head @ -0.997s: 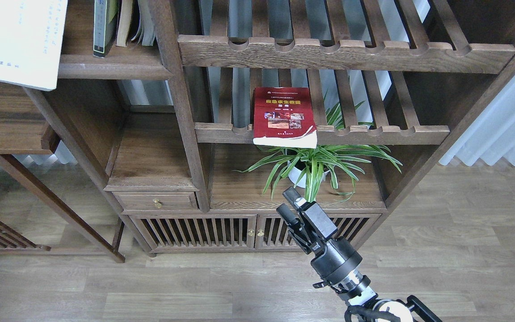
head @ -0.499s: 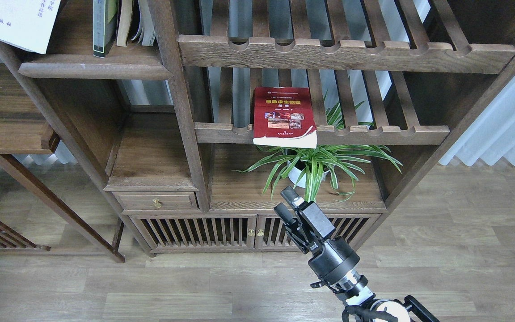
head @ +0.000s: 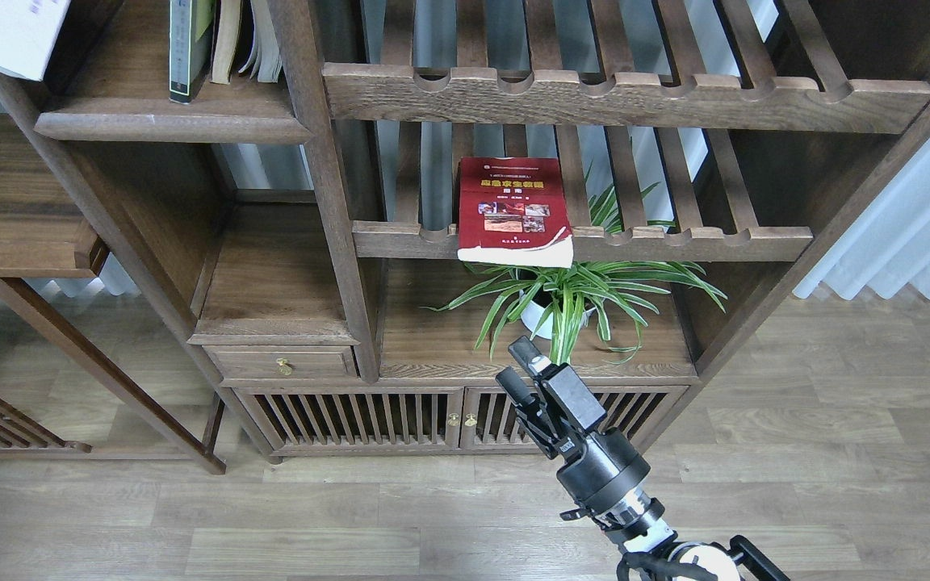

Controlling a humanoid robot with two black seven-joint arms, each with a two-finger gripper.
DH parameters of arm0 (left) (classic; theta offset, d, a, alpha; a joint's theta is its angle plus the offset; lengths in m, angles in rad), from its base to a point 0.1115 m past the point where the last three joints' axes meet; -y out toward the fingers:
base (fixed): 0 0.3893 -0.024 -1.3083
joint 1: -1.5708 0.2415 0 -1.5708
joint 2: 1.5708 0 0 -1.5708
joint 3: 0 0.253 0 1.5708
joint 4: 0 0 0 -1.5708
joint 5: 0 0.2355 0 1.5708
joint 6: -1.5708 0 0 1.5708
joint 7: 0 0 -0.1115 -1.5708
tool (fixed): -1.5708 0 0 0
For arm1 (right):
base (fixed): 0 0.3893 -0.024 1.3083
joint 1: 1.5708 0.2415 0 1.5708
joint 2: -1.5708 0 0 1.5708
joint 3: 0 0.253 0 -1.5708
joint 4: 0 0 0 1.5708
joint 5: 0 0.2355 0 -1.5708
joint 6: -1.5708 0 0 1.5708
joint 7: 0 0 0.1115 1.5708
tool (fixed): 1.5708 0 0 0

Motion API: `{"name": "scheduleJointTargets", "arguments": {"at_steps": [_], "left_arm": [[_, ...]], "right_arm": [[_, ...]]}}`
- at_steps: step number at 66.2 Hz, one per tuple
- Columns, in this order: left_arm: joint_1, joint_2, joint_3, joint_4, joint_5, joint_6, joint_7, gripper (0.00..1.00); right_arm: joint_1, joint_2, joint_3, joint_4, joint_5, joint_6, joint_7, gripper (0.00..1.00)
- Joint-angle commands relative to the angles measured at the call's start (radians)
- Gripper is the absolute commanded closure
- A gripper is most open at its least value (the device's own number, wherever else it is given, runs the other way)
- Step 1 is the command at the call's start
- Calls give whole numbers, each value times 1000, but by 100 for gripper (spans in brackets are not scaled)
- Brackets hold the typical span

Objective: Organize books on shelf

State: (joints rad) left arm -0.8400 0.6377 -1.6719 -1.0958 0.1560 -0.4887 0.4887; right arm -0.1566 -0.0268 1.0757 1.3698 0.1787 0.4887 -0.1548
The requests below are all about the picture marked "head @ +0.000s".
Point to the white open standing book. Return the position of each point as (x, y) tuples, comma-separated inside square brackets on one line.
[(264, 60)]

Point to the tan standing book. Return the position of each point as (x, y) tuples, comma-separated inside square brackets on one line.
[(227, 36)]

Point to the brass cabinet door knobs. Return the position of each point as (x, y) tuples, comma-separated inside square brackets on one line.
[(456, 420)]

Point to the wooden side table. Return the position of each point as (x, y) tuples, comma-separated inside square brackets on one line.
[(61, 397)]

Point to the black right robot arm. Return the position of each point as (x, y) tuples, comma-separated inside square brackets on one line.
[(650, 548)]

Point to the red cover book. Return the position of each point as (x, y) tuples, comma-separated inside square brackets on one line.
[(513, 212)]

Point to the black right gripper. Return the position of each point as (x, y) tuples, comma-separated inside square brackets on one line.
[(602, 472)]

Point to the grey green cover book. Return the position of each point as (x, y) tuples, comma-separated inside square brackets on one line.
[(191, 25)]

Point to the dark wooden bookshelf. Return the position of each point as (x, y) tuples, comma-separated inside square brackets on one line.
[(316, 219)]

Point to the white curtain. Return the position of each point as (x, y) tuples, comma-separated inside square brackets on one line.
[(888, 246)]

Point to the white plant pot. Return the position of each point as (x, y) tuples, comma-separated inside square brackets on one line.
[(538, 317)]

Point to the brass drawer knob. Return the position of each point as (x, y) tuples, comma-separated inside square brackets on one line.
[(283, 367)]

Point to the white paperback book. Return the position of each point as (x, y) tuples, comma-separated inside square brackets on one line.
[(28, 33)]

